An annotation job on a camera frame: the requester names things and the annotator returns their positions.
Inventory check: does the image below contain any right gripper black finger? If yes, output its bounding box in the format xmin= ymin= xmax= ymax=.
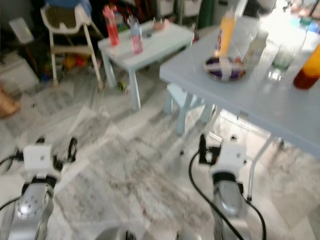
xmin=198 ymin=133 xmax=209 ymax=166

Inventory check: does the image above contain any taped plate with purple packets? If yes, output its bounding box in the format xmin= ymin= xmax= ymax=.
xmin=203 ymin=56 xmax=248 ymax=83

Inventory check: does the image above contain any light blue stool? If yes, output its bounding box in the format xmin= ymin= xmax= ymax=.
xmin=162 ymin=82 xmax=215 ymax=136

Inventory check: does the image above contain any large light blue table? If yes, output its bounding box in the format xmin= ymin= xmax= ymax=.
xmin=159 ymin=14 xmax=320 ymax=201

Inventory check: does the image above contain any brown basket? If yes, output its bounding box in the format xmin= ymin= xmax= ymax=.
xmin=0 ymin=90 xmax=22 ymax=120

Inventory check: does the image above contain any grey robot left leg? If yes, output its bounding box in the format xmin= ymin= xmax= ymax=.
xmin=95 ymin=227 xmax=133 ymax=240

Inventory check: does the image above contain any grey storage box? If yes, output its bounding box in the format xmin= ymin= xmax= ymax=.
xmin=0 ymin=52 xmax=34 ymax=84

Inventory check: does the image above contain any white plastic bottle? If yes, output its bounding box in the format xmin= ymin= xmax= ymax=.
xmin=245 ymin=30 xmax=269 ymax=66

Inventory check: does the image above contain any clear drinking glass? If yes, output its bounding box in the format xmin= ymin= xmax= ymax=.
xmin=267 ymin=44 xmax=299 ymax=82

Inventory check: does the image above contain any small white table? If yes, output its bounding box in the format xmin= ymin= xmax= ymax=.
xmin=97 ymin=19 xmax=196 ymax=112

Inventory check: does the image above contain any orange juice bottle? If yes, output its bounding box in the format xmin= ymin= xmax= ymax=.
xmin=217 ymin=12 xmax=237 ymax=59

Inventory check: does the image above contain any white high chair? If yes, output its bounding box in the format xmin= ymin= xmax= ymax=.
xmin=40 ymin=0 xmax=105 ymax=91

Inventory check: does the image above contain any red orange drink bottle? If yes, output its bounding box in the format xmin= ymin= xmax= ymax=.
xmin=292 ymin=42 xmax=320 ymax=91

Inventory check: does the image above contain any pink clear bottle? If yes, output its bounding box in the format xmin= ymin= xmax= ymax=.
xmin=129 ymin=17 xmax=144 ymax=55

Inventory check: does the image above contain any leaning framed board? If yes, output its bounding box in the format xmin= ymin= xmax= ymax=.
xmin=9 ymin=17 xmax=35 ymax=45

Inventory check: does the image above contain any dark green container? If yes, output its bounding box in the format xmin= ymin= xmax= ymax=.
xmin=197 ymin=0 xmax=216 ymax=29

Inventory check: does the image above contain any blue cloth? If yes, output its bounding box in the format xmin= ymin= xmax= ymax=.
xmin=45 ymin=0 xmax=93 ymax=19

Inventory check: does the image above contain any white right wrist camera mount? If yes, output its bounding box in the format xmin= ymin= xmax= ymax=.
xmin=210 ymin=141 xmax=249 ymax=176

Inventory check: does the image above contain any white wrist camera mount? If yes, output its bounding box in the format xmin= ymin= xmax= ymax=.
xmin=210 ymin=141 xmax=249 ymax=176
xmin=23 ymin=143 xmax=54 ymax=177

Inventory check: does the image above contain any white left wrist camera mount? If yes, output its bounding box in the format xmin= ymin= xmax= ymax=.
xmin=23 ymin=143 xmax=54 ymax=177

